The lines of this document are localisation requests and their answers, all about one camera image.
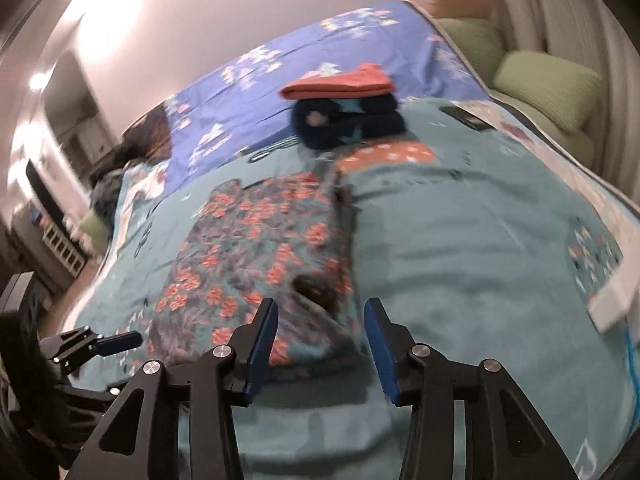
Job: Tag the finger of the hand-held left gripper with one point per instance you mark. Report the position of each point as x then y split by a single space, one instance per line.
117 342
107 391

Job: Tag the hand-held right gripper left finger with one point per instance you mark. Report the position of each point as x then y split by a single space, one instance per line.
262 345

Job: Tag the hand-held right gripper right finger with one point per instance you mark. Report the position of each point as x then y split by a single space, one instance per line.
380 350

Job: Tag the floral print garment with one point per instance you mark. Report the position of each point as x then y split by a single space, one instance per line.
260 240

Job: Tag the dark clothes pile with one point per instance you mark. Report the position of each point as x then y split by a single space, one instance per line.
125 170

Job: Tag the white shelf unit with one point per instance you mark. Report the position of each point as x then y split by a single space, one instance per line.
62 250

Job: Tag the green pillow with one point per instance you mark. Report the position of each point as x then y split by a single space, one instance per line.
95 230
550 92
472 50

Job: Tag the teal printed blanket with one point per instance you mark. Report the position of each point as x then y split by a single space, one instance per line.
475 240

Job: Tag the navy star print garment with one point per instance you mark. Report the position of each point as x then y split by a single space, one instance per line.
345 122

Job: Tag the black phone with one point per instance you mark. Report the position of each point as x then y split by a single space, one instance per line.
465 116

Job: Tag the blue printed bedsheet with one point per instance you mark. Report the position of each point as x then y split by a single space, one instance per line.
250 95

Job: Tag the coral folded garment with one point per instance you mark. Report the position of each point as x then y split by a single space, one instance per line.
345 85

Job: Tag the beige pillow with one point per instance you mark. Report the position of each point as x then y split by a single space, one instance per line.
460 0

